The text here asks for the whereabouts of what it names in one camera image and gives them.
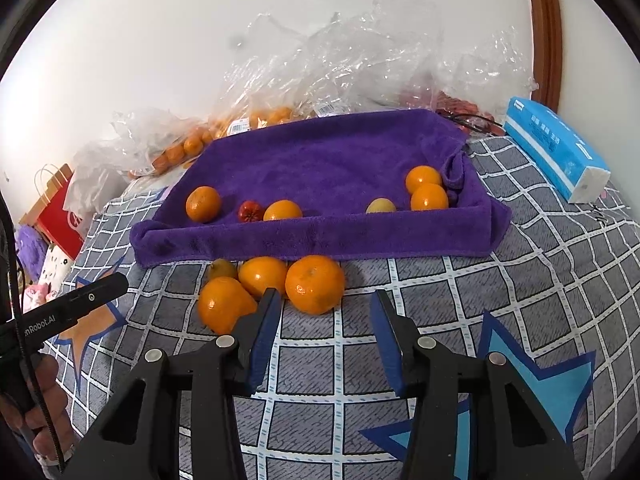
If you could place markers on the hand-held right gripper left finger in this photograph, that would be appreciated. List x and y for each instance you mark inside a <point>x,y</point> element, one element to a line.
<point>265,340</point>

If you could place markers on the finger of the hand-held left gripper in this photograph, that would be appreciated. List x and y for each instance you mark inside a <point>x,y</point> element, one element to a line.
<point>97,295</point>

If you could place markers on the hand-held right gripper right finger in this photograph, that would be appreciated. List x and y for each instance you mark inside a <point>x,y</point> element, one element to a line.
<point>387,345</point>

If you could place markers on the small red tomato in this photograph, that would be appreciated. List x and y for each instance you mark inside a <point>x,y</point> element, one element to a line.
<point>250,211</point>

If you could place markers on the orange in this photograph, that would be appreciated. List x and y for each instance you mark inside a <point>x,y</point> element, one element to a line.
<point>315,284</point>
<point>282,210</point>
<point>203,204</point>
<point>262,276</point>
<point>225,305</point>
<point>429,199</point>
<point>424,177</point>

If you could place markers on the purple towel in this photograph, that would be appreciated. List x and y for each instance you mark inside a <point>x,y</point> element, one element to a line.
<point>325,160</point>

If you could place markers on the person's left hand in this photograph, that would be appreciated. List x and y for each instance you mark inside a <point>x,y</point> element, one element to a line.
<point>50,400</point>

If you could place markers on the white plush toy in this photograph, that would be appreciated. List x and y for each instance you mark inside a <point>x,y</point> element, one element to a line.
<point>52,272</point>

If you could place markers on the purple plush toy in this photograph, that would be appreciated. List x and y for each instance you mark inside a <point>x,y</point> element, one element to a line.
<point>30,252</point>

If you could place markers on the small dull yellow fruit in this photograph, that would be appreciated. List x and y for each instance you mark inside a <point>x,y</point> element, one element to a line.
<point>222,268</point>

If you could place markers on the red paper bag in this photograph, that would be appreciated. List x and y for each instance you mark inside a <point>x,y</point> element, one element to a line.
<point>60,215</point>

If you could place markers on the white plastic bag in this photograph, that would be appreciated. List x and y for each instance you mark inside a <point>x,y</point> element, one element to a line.
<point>95,175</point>

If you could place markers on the grey checked bed sheet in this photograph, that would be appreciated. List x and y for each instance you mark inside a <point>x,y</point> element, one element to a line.
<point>525,285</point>

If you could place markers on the heap of bagged small oranges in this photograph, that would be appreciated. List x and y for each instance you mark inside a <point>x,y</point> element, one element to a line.
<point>185,147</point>
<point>265,115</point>

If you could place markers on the white price label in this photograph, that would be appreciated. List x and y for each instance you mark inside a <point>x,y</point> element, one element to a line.
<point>239,126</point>
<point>327,109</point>

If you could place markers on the heap of bagged red tomatoes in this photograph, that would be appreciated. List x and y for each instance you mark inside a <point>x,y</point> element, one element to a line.
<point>460,107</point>

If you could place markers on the blue tissue pack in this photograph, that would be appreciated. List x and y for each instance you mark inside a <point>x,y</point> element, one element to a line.
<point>550,145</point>

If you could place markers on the large clear plastic bag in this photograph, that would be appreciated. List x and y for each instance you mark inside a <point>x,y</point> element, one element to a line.
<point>400,50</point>

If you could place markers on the brown wooden door frame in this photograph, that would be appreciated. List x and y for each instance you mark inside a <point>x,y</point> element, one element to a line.
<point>545,35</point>

